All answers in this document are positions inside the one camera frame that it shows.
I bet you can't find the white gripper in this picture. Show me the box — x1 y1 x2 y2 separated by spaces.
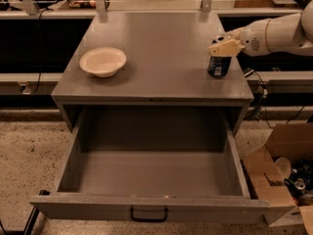
208 19 270 57

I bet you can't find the blue pepsi can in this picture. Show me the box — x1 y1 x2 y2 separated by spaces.
207 54 232 78

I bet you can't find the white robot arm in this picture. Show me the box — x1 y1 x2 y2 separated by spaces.
208 1 313 57

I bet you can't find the grey metal drawer cabinet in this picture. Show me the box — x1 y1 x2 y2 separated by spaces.
52 11 252 131

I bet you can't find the open grey top drawer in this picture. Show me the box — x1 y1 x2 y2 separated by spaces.
30 107 269 223

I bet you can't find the cardboard box with trash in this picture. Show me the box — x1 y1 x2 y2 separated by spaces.
243 123 313 235

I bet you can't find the black cable right side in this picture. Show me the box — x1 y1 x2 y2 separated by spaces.
243 68 307 129

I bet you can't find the black cable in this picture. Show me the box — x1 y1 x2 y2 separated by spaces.
243 68 307 129
30 7 50 95

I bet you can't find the black cable left side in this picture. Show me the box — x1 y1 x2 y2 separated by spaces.
30 7 50 95

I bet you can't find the black drawer handle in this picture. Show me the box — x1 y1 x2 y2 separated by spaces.
129 207 168 223

